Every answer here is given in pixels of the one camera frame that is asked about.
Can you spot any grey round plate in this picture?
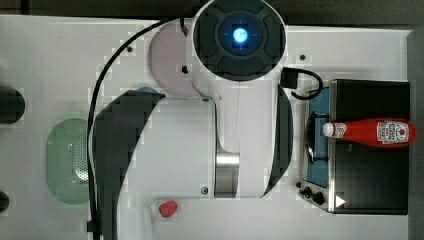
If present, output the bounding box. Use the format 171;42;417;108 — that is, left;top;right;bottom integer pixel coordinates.
148;20;197;98

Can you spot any blue small bowl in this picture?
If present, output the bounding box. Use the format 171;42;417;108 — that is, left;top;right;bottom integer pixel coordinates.
137;87;158;94

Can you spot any red toy strawberry on table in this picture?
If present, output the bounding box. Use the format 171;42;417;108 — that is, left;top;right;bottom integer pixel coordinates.
159;200;178;218

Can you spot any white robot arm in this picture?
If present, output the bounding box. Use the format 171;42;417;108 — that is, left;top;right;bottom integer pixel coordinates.
89;0;293;240

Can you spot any red ketchup bottle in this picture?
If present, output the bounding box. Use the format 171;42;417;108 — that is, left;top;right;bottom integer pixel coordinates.
322;118;417;148

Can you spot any black pan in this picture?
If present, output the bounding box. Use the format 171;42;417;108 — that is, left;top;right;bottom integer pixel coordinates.
0;86;25;124

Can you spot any green perforated colander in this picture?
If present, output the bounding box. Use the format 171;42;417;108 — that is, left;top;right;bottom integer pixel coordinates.
46;118;89;205

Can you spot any dark grey object at edge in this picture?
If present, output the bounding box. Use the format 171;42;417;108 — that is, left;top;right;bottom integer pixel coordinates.
0;191;10;212

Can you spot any black toaster oven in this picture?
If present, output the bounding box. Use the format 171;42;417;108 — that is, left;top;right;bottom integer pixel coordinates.
297;79;410;215

